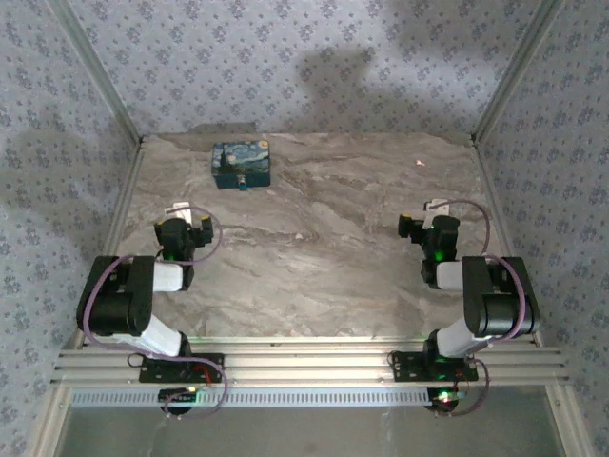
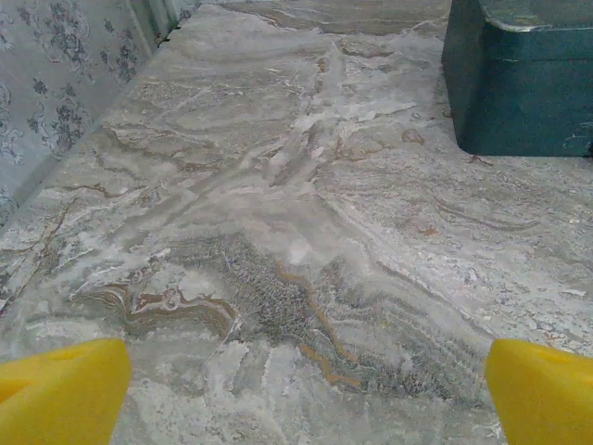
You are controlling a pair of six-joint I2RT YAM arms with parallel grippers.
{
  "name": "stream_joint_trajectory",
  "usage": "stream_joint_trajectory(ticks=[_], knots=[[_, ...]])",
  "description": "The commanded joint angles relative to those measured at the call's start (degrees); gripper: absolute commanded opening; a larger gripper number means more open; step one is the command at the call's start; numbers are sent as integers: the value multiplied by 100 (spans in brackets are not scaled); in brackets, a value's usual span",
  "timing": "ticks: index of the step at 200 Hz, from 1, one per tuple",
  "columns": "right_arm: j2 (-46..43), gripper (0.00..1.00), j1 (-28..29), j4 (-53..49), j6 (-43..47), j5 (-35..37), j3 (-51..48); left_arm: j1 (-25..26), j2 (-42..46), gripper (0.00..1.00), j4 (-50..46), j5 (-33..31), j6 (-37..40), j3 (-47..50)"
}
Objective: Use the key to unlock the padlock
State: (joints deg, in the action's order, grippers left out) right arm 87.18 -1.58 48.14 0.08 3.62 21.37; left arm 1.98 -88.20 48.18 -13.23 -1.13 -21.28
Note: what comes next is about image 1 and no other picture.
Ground slotted grey cable duct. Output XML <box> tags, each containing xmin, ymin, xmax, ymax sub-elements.
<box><xmin>69</xmin><ymin>387</ymin><xmax>430</xmax><ymax>410</ymax></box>

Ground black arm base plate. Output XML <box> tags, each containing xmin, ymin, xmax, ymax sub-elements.
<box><xmin>138</xmin><ymin>352</ymin><xmax>226</xmax><ymax>385</ymax></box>
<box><xmin>388</xmin><ymin>350</ymin><xmax>480</xmax><ymax>383</ymax></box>

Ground black controller board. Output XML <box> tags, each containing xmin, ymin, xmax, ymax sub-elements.
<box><xmin>429</xmin><ymin>387</ymin><xmax>471</xmax><ymax>411</ymax></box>
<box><xmin>158</xmin><ymin>387</ymin><xmax>200</xmax><ymax>407</ymax></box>

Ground purple cable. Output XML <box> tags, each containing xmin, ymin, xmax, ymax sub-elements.
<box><xmin>433</xmin><ymin>198</ymin><xmax>528</xmax><ymax>419</ymax></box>
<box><xmin>81</xmin><ymin>206</ymin><xmax>230</xmax><ymax>421</ymax></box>

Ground starry night painted box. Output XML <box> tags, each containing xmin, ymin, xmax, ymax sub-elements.
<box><xmin>210</xmin><ymin>140</ymin><xmax>273</xmax><ymax>190</ymax></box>

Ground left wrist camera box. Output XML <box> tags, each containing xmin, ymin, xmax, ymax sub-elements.
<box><xmin>166</xmin><ymin>201</ymin><xmax>193</xmax><ymax>222</ymax></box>

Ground aluminium frame post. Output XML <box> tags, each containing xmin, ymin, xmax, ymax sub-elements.
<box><xmin>471</xmin><ymin>0</ymin><xmax>565</xmax><ymax>145</ymax></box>
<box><xmin>46</xmin><ymin>0</ymin><xmax>146</xmax><ymax>145</ymax></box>

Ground wide aluminium base rail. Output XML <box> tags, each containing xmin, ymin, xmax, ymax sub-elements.
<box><xmin>49</xmin><ymin>346</ymin><xmax>571</xmax><ymax>387</ymax></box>

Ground aluminium frame leg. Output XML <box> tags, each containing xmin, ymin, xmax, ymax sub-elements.
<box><xmin>27</xmin><ymin>384</ymin><xmax>73</xmax><ymax>457</ymax></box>
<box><xmin>545</xmin><ymin>384</ymin><xmax>597</xmax><ymax>457</ymax></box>

